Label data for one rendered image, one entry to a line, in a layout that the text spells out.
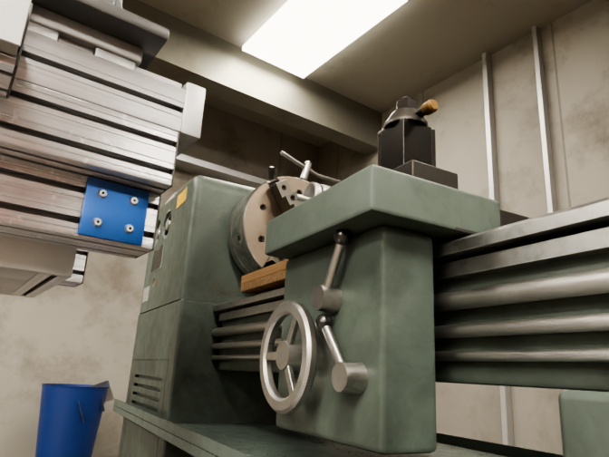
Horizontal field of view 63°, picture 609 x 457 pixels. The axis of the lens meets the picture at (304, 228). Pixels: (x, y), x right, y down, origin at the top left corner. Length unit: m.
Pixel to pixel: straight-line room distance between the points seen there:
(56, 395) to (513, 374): 3.40
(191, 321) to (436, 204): 0.94
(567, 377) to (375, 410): 0.20
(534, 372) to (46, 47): 0.73
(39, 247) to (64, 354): 3.49
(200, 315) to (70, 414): 2.42
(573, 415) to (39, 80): 0.71
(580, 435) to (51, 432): 3.57
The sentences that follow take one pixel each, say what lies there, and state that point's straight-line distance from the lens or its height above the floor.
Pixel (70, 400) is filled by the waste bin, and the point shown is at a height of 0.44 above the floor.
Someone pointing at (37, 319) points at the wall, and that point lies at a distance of 4.28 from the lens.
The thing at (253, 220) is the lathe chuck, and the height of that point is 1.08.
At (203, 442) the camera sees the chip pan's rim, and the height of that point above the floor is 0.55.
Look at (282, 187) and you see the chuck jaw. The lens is 1.40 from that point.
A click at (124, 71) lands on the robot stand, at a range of 0.81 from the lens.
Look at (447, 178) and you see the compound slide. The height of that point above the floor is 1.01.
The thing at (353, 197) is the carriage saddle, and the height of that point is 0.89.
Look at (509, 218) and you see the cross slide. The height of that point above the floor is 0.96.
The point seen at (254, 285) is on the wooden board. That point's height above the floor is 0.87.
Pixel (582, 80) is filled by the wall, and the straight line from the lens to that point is 3.92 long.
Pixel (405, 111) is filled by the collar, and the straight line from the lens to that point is 0.92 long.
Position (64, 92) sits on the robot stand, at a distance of 0.77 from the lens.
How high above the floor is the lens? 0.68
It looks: 16 degrees up
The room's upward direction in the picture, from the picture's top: 3 degrees clockwise
